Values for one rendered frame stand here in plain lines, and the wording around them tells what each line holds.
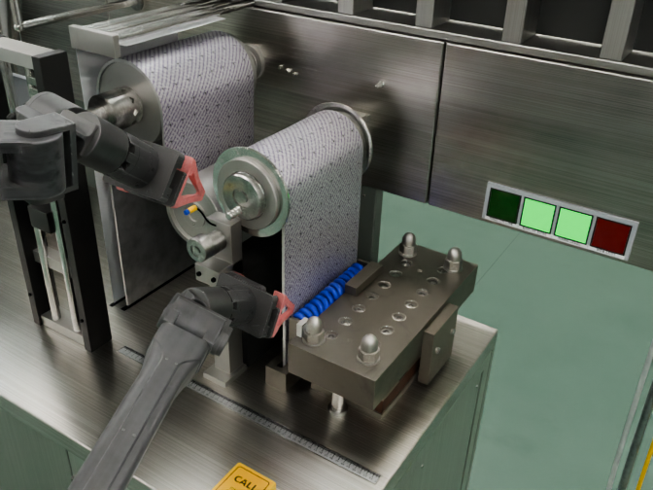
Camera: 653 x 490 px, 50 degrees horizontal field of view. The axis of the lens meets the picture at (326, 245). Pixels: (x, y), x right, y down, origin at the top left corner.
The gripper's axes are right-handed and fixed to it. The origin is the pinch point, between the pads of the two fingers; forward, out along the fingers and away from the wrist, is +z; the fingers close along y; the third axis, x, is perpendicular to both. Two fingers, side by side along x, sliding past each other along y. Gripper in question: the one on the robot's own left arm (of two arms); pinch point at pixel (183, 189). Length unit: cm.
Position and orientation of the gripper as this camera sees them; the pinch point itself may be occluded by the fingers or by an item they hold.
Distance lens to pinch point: 98.0
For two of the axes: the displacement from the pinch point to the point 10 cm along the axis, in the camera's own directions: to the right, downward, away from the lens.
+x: 3.5, -9.3, 0.8
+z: 4.0, 2.3, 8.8
